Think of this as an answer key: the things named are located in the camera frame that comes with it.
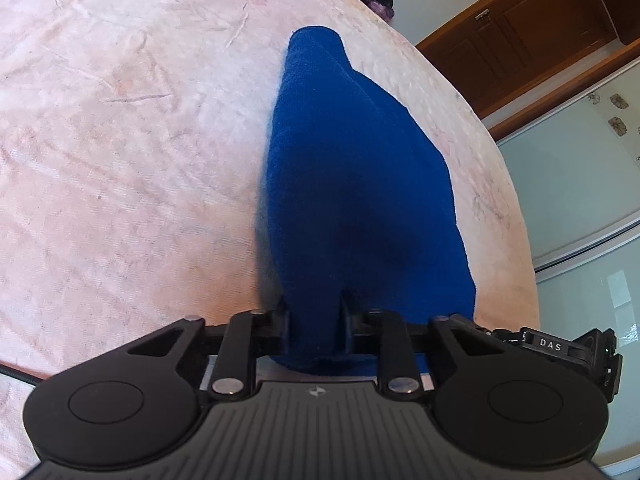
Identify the frosted glass wardrobe door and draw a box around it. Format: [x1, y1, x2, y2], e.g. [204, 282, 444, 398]
[495, 57, 640, 466]

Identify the pink bed sheet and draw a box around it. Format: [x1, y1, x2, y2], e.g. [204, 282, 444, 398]
[0, 0, 543, 478]

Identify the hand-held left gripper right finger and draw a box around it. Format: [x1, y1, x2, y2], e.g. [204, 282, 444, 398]
[340, 292, 493, 402]

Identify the brown wooden cabinet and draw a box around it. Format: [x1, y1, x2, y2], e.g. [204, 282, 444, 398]
[415, 0, 640, 140]

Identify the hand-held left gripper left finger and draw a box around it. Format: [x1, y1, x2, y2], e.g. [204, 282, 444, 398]
[127, 305, 292, 402]

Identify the blue knit sweater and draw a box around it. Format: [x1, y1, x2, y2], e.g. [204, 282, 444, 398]
[255, 25, 478, 377]

